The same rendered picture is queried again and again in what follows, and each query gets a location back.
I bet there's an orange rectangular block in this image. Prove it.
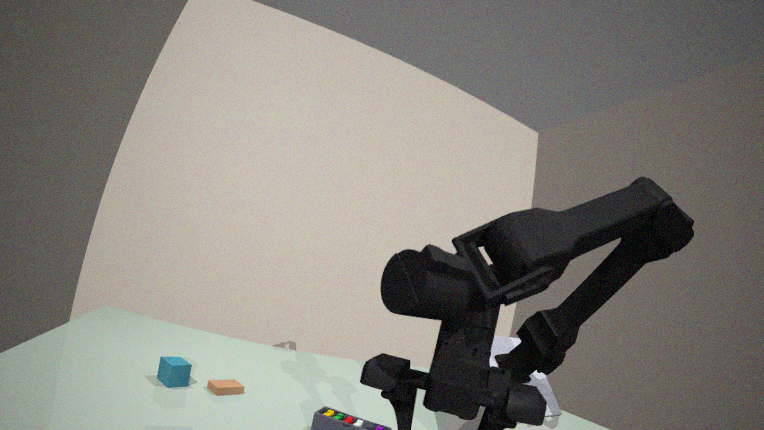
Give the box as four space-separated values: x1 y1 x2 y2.
207 379 245 396

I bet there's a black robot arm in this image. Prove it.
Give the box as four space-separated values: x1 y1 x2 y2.
381 176 694 420

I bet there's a blue cube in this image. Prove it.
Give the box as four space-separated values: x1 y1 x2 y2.
157 356 192 388

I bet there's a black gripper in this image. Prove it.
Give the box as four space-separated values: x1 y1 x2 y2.
360 320 547 430

